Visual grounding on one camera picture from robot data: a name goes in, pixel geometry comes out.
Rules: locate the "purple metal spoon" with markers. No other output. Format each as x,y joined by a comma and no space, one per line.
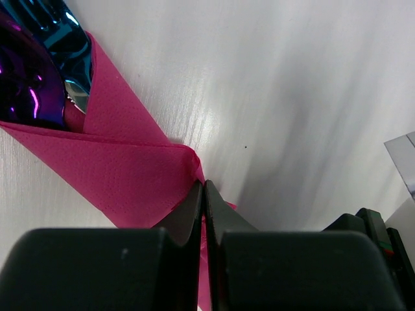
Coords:
32,90

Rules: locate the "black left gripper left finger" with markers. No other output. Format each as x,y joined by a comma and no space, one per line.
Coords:
108,269

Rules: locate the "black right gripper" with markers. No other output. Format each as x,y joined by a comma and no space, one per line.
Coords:
387,239

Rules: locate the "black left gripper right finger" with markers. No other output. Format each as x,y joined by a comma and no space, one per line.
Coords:
251,269

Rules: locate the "pink paper napkin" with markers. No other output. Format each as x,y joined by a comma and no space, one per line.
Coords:
115,155

